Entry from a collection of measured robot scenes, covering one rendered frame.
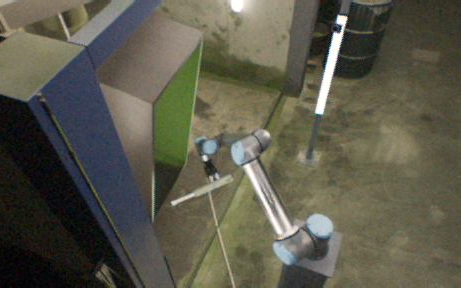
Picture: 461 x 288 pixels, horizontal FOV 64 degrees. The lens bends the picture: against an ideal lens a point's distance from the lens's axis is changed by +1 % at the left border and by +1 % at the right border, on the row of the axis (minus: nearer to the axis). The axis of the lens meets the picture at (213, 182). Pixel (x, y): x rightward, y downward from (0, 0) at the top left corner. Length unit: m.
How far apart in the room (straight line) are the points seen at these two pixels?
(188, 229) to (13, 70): 2.43
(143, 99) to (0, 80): 0.95
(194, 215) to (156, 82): 1.62
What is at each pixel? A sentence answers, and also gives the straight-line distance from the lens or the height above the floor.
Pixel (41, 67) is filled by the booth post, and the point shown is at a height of 2.29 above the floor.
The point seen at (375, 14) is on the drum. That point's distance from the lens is 4.17.
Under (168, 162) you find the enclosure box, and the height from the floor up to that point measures 0.49.
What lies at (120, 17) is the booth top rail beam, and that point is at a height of 2.28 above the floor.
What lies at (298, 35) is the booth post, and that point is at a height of 0.74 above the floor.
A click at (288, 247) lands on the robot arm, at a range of 2.03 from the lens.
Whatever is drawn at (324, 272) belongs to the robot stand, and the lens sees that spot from 2.29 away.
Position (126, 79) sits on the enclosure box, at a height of 1.67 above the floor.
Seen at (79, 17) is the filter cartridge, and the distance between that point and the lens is 3.09.
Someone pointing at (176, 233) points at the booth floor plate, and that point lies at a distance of 3.07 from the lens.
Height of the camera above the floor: 2.70
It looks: 53 degrees down
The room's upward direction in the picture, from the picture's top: 5 degrees counter-clockwise
